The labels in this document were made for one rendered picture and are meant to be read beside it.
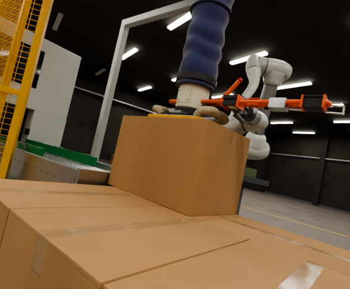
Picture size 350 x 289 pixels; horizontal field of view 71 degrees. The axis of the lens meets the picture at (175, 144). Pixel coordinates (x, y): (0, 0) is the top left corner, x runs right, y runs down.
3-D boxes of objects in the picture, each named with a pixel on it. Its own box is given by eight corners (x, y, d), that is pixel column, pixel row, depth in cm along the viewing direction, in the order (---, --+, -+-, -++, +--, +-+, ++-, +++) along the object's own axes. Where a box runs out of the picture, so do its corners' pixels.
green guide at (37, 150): (-29, 136, 276) (-27, 128, 276) (-18, 137, 284) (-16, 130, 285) (27, 157, 175) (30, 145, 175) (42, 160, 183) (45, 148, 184)
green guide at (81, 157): (23, 144, 317) (24, 137, 318) (31, 146, 325) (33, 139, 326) (92, 166, 216) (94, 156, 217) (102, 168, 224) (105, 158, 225)
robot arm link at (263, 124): (264, 122, 135) (242, 130, 143) (273, 129, 147) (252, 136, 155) (260, 105, 139) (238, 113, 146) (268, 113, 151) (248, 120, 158)
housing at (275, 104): (267, 107, 106) (268, 97, 106) (272, 112, 111) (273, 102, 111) (284, 107, 101) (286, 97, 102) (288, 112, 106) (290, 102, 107)
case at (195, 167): (107, 183, 139) (123, 114, 142) (157, 188, 168) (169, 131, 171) (189, 216, 98) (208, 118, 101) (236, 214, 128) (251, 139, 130)
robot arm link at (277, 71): (236, 153, 207) (262, 158, 207) (240, 160, 191) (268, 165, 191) (262, 57, 185) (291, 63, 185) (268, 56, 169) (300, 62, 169)
